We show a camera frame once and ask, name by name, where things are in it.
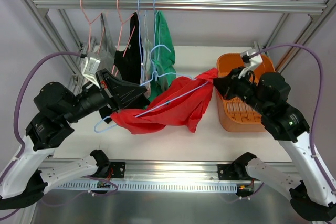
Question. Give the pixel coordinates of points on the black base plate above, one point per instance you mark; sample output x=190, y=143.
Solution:
x=116, y=169
x=226, y=172

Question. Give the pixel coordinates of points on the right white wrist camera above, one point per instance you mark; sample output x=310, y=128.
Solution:
x=251, y=61

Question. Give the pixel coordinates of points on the pink hanger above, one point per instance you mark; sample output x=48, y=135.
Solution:
x=122, y=22
x=90, y=22

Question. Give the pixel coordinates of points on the white slotted cable duct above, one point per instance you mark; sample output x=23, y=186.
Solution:
x=94, y=185

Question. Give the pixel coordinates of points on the white tank top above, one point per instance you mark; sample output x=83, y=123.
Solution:
x=146, y=65

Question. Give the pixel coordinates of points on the pink hanger left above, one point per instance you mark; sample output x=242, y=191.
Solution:
x=90, y=22

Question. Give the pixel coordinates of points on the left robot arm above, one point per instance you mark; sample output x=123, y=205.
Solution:
x=22, y=182

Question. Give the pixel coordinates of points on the black tank top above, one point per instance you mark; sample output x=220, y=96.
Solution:
x=128, y=63

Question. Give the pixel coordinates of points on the front aluminium rail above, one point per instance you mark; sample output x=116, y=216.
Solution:
x=172, y=171

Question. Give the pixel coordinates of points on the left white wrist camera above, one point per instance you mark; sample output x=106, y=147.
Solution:
x=91, y=63

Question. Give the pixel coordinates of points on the green tank top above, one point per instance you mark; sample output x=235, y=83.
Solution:
x=166, y=59

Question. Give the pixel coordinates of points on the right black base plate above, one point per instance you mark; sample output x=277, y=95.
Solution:
x=226, y=172

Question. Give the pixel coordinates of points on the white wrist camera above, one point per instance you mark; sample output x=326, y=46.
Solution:
x=91, y=63
x=251, y=61

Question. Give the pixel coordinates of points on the light blue hanger with white top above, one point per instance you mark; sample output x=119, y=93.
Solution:
x=139, y=37

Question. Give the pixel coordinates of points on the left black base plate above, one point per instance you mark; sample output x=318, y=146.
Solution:
x=116, y=169

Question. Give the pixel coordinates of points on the red tank top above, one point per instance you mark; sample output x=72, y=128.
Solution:
x=186, y=111

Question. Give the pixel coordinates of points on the grey tank top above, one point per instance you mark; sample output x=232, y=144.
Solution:
x=107, y=49

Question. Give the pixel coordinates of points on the right aluminium frame post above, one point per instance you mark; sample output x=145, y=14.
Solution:
x=295, y=27

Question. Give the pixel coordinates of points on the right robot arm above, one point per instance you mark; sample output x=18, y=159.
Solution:
x=312, y=196

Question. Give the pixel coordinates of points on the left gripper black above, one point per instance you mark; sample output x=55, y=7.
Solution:
x=109, y=91

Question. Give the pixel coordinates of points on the left aluminium frame post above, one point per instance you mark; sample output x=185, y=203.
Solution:
x=47, y=26

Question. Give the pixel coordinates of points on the orange plastic basket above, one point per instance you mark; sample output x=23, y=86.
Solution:
x=234, y=115

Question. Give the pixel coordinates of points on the aluminium hanging rail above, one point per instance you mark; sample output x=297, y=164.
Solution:
x=283, y=7

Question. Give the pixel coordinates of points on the aluminium frame post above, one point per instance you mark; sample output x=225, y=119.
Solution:
x=47, y=26
x=295, y=27

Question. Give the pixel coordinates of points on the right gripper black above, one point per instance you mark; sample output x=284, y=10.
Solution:
x=228, y=83

